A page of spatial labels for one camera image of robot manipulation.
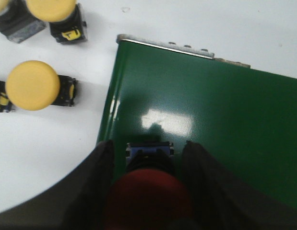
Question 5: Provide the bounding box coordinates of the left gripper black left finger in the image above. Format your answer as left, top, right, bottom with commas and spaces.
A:
0, 140, 114, 230

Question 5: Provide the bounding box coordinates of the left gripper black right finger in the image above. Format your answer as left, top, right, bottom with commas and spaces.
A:
181, 141, 297, 230

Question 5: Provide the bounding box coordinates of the red mushroom push button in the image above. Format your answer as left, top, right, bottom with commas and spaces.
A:
103, 142, 193, 230

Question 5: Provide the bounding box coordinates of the green conveyor belt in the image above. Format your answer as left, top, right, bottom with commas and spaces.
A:
96, 39, 297, 230

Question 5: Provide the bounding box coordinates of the yellow push button lying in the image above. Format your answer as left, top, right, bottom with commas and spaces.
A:
5, 60, 77, 111

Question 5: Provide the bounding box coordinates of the yellow push button upright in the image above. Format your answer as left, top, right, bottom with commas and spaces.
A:
25, 0, 87, 45

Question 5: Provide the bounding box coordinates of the yellow push button corner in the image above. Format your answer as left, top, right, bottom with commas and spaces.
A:
0, 0, 46, 44

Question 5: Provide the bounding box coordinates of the black yellow switch block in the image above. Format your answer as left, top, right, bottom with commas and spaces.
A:
0, 81, 13, 113

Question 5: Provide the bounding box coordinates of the aluminium conveyor frame rail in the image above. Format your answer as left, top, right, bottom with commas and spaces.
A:
116, 34, 251, 69

